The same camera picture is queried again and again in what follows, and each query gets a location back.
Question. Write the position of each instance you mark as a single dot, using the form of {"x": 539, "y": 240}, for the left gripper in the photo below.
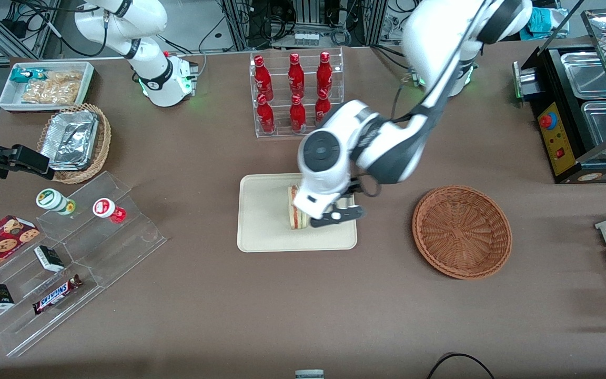
{"x": 354, "y": 188}

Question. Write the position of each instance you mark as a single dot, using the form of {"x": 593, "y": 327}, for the triangular sandwich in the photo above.
{"x": 296, "y": 218}

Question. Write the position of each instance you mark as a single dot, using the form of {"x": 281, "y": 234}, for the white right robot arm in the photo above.
{"x": 150, "y": 68}

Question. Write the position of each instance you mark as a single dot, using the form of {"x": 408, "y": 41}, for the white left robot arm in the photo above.
{"x": 387, "y": 145}

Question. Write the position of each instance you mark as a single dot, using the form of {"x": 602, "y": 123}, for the light wicker basket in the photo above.
{"x": 102, "y": 142}

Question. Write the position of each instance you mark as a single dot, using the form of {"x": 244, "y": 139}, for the beige plastic tray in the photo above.
{"x": 263, "y": 216}

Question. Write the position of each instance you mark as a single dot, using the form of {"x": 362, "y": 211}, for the brown wicker basket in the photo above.
{"x": 461, "y": 231}

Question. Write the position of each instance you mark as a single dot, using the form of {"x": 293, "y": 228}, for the green-lid white cup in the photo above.
{"x": 50, "y": 199}

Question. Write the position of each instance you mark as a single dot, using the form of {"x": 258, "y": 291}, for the silver foil container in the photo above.
{"x": 71, "y": 139}

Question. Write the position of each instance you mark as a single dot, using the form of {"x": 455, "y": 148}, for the white rectangular snack bin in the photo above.
{"x": 11, "y": 97}

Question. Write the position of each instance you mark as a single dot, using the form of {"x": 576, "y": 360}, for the clear bag of crackers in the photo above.
{"x": 56, "y": 89}

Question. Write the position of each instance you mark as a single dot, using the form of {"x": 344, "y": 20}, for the teal snack packet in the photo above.
{"x": 21, "y": 75}

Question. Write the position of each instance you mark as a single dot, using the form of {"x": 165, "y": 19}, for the red-lid white cup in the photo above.
{"x": 105, "y": 208}

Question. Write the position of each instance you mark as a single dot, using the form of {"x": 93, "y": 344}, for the clear acrylic bottle rack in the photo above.
{"x": 282, "y": 131}

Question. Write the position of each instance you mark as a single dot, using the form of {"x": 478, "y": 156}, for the red cola bottle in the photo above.
{"x": 265, "y": 117}
{"x": 296, "y": 76}
{"x": 324, "y": 73}
{"x": 263, "y": 79}
{"x": 321, "y": 108}
{"x": 298, "y": 116}

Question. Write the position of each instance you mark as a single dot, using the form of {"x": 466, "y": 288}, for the clear acrylic stepped display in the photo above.
{"x": 113, "y": 252}

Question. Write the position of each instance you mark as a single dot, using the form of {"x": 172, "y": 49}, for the Snickers chocolate bar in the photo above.
{"x": 56, "y": 295}

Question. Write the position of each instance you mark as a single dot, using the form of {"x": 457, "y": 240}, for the small grey device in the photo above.
{"x": 309, "y": 375}

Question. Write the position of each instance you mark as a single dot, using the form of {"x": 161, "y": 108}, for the red emergency stop button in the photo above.
{"x": 547, "y": 121}

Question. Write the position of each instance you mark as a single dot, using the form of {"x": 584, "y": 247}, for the black food warmer machine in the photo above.
{"x": 566, "y": 166}

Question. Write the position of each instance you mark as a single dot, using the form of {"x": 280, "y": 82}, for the teal crumpled cloth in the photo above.
{"x": 545, "y": 23}

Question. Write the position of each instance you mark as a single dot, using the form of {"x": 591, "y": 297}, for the aluminium frame rack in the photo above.
{"x": 374, "y": 21}

